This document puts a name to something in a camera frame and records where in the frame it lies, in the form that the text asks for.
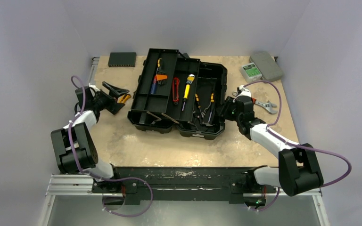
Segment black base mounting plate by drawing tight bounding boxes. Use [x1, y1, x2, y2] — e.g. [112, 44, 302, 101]
[92, 167, 276, 207]

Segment green white small box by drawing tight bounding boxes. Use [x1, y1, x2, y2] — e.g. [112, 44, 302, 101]
[239, 63, 262, 83]

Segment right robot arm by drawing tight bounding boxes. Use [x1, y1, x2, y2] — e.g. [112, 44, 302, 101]
[220, 96, 324, 196]

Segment black plastic toolbox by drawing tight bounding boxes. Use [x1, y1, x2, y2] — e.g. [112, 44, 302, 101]
[127, 48, 228, 140]

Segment aluminium frame rail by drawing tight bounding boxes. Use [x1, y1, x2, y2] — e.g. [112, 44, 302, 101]
[65, 56, 100, 161]

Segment red black utility knife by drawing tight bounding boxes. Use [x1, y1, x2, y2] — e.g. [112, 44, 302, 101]
[172, 77, 180, 105]

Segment yellow handled screwdriver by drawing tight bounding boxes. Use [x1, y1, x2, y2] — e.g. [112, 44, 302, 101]
[181, 83, 190, 111]

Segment black network switch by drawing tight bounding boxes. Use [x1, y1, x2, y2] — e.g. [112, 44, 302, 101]
[107, 52, 137, 67]

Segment yellow handled pliers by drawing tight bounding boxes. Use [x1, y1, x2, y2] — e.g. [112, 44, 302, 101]
[195, 92, 215, 119]

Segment yellow black screwdriver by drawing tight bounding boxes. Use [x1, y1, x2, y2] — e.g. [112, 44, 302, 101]
[156, 58, 164, 74]

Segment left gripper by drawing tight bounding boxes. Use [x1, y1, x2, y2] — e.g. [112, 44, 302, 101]
[91, 82, 128, 114]

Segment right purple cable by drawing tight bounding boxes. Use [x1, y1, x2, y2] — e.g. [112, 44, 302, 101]
[242, 80, 353, 188]

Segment orange hex key set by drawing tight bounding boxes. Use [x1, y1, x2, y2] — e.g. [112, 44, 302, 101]
[155, 70, 168, 85]

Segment yellow utility knife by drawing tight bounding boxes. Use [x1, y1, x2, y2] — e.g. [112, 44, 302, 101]
[117, 94, 131, 104]

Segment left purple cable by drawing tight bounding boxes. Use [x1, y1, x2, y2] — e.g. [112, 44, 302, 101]
[68, 75, 113, 182]

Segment blue red screwdriver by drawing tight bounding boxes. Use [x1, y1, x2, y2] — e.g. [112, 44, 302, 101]
[150, 76, 157, 94]

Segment yellow hex key set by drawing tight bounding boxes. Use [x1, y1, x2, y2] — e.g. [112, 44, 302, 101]
[186, 74, 195, 85]

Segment grey plastic case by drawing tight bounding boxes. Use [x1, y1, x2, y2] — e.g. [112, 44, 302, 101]
[250, 51, 284, 82]

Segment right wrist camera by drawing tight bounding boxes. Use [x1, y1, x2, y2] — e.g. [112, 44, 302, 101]
[236, 85, 251, 98]

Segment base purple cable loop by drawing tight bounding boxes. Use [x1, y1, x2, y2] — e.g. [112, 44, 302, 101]
[102, 178, 155, 218]

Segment small claw hammer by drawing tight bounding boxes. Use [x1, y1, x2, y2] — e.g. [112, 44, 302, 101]
[200, 104, 215, 127]

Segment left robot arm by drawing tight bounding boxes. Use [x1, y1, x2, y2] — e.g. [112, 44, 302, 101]
[50, 81, 130, 193]

